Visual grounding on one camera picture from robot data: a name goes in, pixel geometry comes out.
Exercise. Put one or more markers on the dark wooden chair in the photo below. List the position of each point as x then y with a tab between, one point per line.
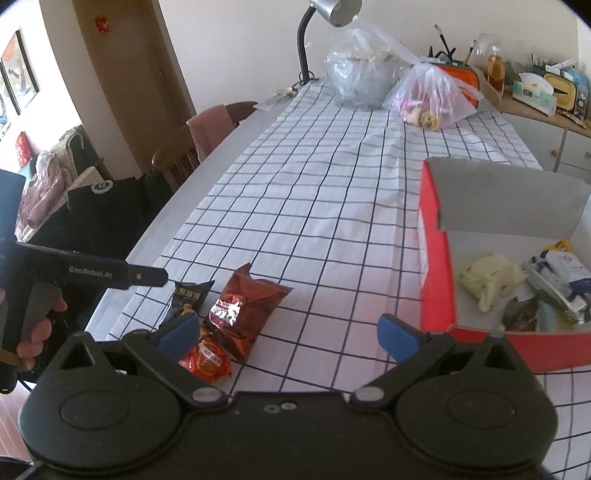
173	161
242	113

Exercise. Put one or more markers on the red door decoration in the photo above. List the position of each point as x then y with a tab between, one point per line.
102	24

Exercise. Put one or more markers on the silver foil snack packet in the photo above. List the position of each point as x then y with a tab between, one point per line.
551	295

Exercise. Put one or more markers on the pale yellow snack packet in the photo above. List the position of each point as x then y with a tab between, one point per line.
489	279

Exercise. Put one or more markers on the black jacket with white logo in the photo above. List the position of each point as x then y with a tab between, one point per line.
106	217

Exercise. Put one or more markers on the black snack packet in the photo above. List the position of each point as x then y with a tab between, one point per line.
189	297

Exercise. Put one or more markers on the red orange snack packet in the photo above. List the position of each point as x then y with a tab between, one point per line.
207	362

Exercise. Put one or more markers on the small clear packet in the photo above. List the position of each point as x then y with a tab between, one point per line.
277	98

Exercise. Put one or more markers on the plastic bag with pink snacks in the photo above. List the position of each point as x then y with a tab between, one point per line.
429	101

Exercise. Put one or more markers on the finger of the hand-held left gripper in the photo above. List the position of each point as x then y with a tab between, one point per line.
145	275

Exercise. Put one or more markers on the holder with brushes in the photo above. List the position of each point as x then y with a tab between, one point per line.
445	50

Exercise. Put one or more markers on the yellow box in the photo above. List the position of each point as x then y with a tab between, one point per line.
561	90

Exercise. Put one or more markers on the white checked tablecloth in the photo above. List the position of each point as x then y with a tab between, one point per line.
314	207

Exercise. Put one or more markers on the red cushion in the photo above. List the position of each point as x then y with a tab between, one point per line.
21	150

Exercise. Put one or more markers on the grey desk lamp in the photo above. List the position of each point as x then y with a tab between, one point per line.
332	11

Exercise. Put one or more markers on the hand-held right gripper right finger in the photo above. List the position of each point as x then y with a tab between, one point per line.
397	337

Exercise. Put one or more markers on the amber glass bottle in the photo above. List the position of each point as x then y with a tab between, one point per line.
496	69

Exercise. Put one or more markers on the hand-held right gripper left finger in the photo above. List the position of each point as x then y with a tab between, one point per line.
178	334

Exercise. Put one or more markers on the orange pouch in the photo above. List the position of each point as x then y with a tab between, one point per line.
461	76

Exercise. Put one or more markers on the clear plastic bag with bowl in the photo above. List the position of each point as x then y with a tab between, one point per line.
360	74

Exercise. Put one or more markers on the wooden cabinet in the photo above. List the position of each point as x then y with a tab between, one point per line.
545	134

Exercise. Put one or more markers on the small dark brown snack packet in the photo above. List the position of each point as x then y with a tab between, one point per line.
521	314

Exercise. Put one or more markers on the red cardboard box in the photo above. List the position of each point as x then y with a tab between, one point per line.
434	277

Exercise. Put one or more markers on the shiny brown snack bag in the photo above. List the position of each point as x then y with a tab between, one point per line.
242	309

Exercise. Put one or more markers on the green white tissue box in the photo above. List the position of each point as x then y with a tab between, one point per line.
535	94

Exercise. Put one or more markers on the brown wooden door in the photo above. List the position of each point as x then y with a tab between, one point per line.
134	69

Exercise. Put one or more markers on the framed wall picture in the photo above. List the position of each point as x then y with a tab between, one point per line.
16	74

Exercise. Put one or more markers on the person's left hand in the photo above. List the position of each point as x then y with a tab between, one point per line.
44	332

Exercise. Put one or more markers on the pink jacket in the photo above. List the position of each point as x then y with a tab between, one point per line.
41	189

